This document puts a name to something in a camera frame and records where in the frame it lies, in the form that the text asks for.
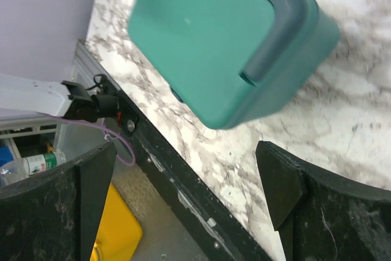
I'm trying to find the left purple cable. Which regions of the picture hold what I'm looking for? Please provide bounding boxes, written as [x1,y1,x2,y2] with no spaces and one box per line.
[39,112,137,167]

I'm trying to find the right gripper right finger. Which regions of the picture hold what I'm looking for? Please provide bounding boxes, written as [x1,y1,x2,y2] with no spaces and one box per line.
[255,141,390,260]

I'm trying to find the aluminium frame rail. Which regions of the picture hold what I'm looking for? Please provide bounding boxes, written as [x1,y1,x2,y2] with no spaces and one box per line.
[71,40,108,88]

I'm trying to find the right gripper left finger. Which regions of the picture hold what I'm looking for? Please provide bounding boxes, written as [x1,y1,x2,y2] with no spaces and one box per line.
[1,143,117,260]

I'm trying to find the teal medicine kit box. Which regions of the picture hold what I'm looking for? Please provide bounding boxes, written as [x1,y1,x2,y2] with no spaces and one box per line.
[128,0,340,130]

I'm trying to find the clear green-label water bottle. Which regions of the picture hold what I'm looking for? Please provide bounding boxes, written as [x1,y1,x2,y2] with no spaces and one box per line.
[1,151,67,186]

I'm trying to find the yellow plastic container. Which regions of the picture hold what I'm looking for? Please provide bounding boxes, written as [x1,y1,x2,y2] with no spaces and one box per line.
[90,184,143,261]

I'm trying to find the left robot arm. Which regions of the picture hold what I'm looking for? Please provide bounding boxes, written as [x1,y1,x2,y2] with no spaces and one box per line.
[1,74,120,125]

